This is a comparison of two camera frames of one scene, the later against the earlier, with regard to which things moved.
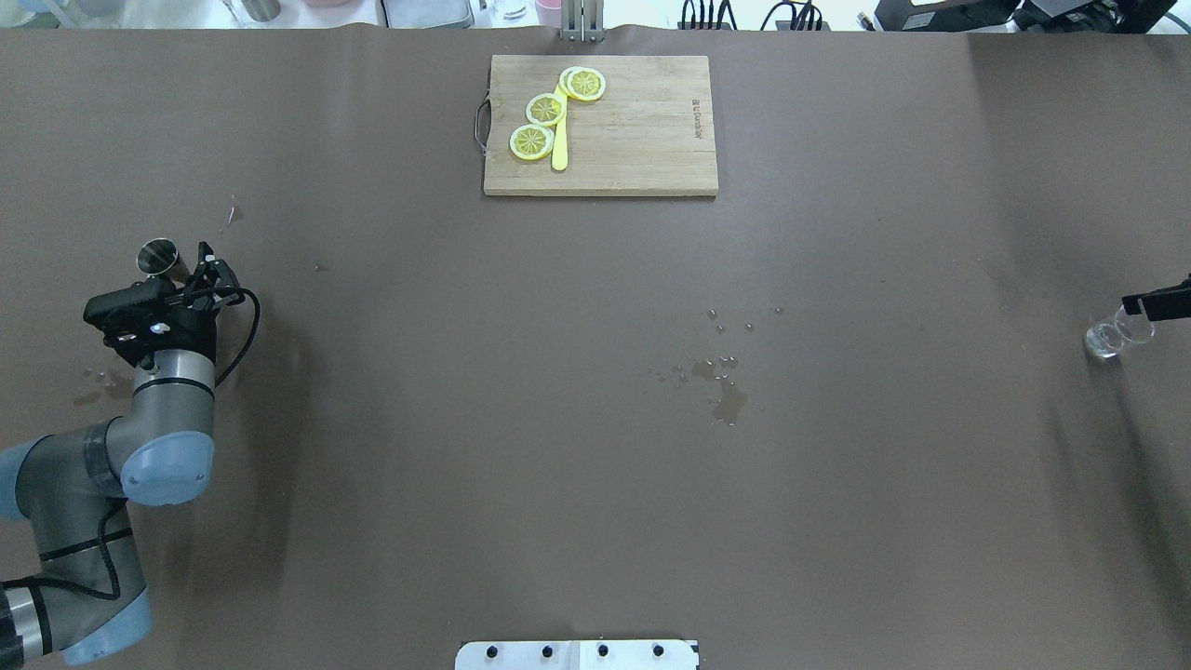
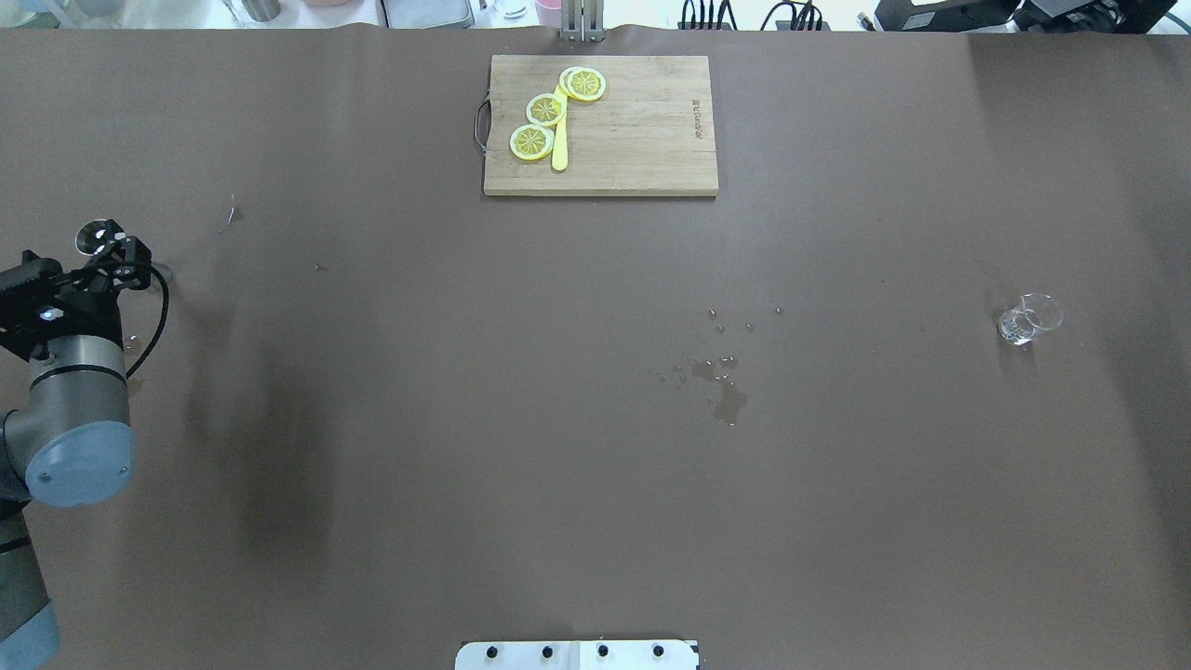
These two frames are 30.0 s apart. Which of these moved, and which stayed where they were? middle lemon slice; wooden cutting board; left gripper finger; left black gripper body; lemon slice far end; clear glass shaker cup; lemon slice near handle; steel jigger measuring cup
Moved: left gripper finger; steel jigger measuring cup; left black gripper body; clear glass shaker cup
Stayed: middle lemon slice; wooden cutting board; lemon slice far end; lemon slice near handle
